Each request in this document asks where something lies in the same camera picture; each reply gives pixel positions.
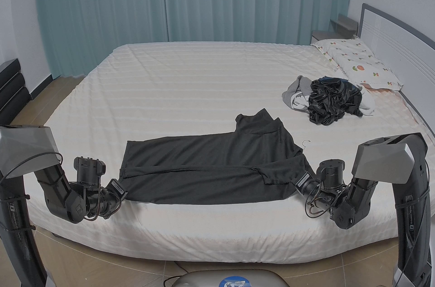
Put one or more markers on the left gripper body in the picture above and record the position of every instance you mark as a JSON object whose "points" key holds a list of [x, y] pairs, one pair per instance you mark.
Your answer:
{"points": [[114, 195]]}

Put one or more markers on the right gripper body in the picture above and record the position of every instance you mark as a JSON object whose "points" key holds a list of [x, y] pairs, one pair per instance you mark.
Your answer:
{"points": [[311, 187]]}

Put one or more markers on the black T-shirt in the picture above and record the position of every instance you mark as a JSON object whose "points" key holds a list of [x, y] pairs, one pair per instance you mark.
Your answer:
{"points": [[210, 170]]}

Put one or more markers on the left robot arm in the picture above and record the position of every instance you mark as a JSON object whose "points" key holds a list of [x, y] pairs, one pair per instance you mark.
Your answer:
{"points": [[27, 146]]}

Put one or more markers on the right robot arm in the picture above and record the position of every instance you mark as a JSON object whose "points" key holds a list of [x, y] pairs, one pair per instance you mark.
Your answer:
{"points": [[380, 160]]}

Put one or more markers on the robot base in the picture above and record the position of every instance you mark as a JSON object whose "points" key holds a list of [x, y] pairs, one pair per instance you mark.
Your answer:
{"points": [[231, 279]]}

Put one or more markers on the pile of clothes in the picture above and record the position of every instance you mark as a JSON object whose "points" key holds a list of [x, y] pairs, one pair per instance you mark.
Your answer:
{"points": [[333, 102]]}

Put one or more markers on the bed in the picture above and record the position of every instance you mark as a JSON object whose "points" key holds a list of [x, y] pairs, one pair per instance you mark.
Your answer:
{"points": [[204, 85]]}

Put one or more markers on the white printed pillow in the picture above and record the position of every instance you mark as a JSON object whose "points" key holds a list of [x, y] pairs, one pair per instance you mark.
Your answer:
{"points": [[360, 63]]}

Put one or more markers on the grey bedside table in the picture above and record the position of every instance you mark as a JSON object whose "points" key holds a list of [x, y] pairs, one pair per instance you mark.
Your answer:
{"points": [[336, 29]]}

